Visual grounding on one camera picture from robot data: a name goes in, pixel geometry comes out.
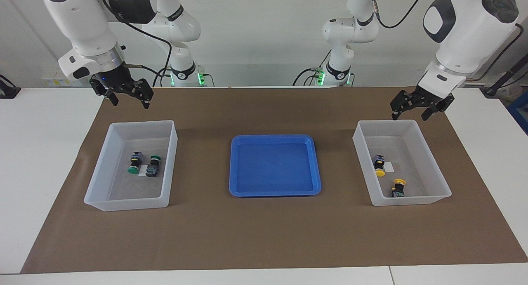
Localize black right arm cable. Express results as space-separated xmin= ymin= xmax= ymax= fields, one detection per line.
xmin=99 ymin=0 xmax=173 ymax=87

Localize white wall socket boxes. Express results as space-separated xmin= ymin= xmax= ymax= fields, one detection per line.
xmin=41 ymin=71 xmax=79 ymax=87

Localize blue plastic tray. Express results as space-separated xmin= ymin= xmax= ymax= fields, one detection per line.
xmin=229 ymin=134 xmax=322 ymax=198

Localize black pole stand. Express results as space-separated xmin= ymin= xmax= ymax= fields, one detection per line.
xmin=483 ymin=54 xmax=528 ymax=98

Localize black clamp stand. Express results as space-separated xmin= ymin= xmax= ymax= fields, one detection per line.
xmin=0 ymin=75 xmax=21 ymax=99

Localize brown table mat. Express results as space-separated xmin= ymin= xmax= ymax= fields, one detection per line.
xmin=21 ymin=86 xmax=528 ymax=274

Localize green push button switch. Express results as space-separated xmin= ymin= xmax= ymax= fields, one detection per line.
xmin=127 ymin=151 xmax=144 ymax=174
xmin=146 ymin=155 xmax=162 ymax=178

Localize translucent white plastic box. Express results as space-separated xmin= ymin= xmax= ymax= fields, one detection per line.
xmin=353 ymin=120 xmax=452 ymax=207
xmin=84 ymin=120 xmax=179 ymax=212

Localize blue crate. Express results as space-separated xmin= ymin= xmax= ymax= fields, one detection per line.
xmin=507 ymin=101 xmax=528 ymax=135

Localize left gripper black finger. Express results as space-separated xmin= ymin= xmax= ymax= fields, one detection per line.
xmin=421 ymin=99 xmax=444 ymax=121
xmin=390 ymin=91 xmax=413 ymax=121

